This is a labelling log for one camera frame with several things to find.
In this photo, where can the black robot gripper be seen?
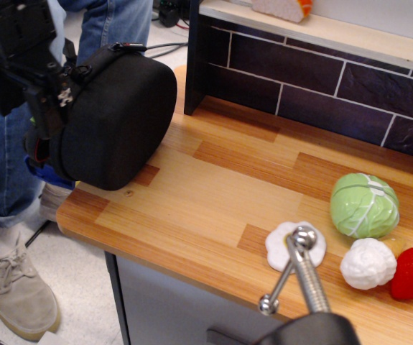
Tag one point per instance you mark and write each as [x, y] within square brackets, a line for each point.
[28, 71]

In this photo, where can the black zipper case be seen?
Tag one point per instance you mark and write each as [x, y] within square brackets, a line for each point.
[123, 103]

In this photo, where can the blue clamp under case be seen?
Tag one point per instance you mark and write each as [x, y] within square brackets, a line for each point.
[46, 173]

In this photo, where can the blue jeans leg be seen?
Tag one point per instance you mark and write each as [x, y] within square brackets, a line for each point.
[103, 22]

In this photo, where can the black device on floor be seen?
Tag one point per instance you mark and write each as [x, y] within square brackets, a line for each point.
[171, 12]

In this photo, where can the beige suede shoe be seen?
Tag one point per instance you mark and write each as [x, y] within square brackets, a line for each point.
[28, 306]

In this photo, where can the grey cabinet front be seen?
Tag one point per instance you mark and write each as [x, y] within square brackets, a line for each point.
[154, 308]

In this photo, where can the toy sushi piece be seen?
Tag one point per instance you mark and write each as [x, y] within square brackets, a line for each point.
[290, 10]

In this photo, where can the white toy fried egg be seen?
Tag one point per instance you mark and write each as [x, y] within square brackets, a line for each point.
[277, 252]

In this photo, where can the dark brick backsplash shelf unit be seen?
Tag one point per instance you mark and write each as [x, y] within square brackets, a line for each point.
[338, 77]

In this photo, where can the green toy cabbage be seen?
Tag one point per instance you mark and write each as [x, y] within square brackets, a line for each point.
[364, 206]

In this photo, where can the black clamp body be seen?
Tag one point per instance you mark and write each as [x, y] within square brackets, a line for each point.
[315, 328]

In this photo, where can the white toy cauliflower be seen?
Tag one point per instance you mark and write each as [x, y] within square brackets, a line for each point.
[368, 264]

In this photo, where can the yellow toy piece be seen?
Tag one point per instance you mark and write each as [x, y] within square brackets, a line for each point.
[395, 243]

